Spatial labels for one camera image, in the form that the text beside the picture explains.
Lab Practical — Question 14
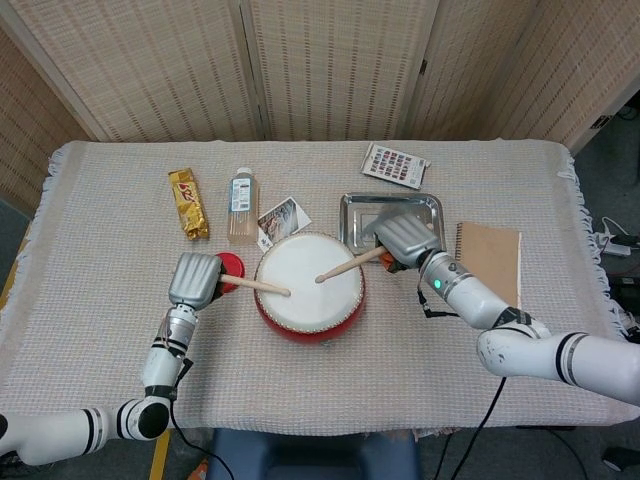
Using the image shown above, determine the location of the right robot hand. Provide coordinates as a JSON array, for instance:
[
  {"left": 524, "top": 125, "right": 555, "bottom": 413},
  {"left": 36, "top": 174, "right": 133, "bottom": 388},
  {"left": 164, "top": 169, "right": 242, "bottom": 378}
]
[{"left": 372, "top": 213, "right": 446, "bottom": 274}]

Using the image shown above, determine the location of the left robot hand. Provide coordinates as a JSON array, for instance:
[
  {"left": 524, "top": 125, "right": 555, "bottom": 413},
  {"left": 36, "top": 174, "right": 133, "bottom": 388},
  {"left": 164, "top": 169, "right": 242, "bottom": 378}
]
[{"left": 167, "top": 252, "right": 226, "bottom": 314}]

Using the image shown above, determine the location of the wooden drumstick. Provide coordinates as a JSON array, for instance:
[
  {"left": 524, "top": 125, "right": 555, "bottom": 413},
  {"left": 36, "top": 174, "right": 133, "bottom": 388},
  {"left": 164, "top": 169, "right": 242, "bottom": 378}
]
[
  {"left": 314, "top": 245, "right": 389, "bottom": 285},
  {"left": 219, "top": 273, "right": 292, "bottom": 297}
]

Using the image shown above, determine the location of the metal tray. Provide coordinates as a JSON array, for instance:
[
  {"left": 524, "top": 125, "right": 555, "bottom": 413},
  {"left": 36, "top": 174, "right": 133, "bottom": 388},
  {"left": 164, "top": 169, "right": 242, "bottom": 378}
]
[{"left": 339, "top": 192, "right": 448, "bottom": 265}]

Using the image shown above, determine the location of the red and white drum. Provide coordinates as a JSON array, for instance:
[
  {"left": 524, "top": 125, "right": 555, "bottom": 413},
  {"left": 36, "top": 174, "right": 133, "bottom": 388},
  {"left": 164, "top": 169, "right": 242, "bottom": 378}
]
[{"left": 253, "top": 232, "right": 367, "bottom": 345}]

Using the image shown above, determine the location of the red plastic disc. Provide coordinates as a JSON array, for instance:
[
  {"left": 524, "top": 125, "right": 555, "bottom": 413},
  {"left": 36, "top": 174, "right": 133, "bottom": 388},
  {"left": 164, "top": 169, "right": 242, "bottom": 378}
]
[{"left": 214, "top": 252, "right": 247, "bottom": 296}]

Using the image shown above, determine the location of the nail sticker pack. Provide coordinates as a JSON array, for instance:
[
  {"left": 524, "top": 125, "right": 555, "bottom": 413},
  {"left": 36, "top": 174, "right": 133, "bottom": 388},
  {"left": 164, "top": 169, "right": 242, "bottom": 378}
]
[{"left": 359, "top": 142, "right": 432, "bottom": 191}]

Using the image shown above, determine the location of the gold snack bar wrapper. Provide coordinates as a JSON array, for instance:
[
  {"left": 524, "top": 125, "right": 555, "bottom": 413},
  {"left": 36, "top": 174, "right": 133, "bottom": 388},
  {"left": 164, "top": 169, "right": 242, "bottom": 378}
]
[{"left": 167, "top": 168, "right": 211, "bottom": 242}]

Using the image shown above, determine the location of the brown spiral notebook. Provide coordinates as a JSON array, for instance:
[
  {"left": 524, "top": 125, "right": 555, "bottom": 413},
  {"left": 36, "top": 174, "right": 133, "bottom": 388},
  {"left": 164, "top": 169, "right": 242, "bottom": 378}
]
[{"left": 453, "top": 221, "right": 524, "bottom": 309}]

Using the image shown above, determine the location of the clear plastic bottle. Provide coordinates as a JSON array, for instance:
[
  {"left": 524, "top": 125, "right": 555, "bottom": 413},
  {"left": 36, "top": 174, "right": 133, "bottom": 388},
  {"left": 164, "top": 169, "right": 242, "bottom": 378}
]
[{"left": 227, "top": 166, "right": 263, "bottom": 246}]

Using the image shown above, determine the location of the beige woven tablecloth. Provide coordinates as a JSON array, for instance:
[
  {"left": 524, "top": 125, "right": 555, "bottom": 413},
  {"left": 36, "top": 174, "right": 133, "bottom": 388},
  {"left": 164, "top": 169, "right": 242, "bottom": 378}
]
[{"left": 0, "top": 139, "right": 632, "bottom": 432}]

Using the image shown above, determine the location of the printed photo card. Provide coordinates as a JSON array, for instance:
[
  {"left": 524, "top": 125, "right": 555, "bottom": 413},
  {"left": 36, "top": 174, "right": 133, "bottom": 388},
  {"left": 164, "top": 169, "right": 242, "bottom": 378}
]
[{"left": 257, "top": 197, "right": 314, "bottom": 242}]

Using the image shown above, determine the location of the woven folding screen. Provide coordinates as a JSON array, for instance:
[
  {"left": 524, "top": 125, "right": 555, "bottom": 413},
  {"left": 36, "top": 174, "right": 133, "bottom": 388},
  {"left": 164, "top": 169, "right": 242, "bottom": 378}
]
[{"left": 0, "top": 0, "right": 640, "bottom": 214}]

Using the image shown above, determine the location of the blue padded seat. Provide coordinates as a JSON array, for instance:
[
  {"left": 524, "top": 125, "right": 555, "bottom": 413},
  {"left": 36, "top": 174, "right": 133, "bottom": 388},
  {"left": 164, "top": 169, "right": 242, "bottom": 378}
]
[{"left": 206, "top": 428, "right": 423, "bottom": 480}]

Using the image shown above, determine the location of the white power strip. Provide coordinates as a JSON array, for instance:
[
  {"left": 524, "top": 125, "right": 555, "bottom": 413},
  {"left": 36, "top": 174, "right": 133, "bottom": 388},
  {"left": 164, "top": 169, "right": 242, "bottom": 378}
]
[{"left": 602, "top": 233, "right": 635, "bottom": 257}]

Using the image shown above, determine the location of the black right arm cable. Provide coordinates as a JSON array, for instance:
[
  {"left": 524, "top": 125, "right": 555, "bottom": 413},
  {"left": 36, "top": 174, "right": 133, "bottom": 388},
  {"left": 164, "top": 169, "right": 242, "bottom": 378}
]
[{"left": 416, "top": 282, "right": 509, "bottom": 480}]

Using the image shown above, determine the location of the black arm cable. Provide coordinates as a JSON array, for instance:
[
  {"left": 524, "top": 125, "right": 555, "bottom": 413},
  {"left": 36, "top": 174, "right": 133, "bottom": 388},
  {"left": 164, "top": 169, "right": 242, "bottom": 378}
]
[
  {"left": 168, "top": 389, "right": 236, "bottom": 480},
  {"left": 416, "top": 282, "right": 509, "bottom": 480}
]

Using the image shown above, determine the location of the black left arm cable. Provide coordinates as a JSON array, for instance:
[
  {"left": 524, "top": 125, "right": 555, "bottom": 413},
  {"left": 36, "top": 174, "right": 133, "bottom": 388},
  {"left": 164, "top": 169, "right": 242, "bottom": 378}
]
[{"left": 168, "top": 389, "right": 236, "bottom": 480}]

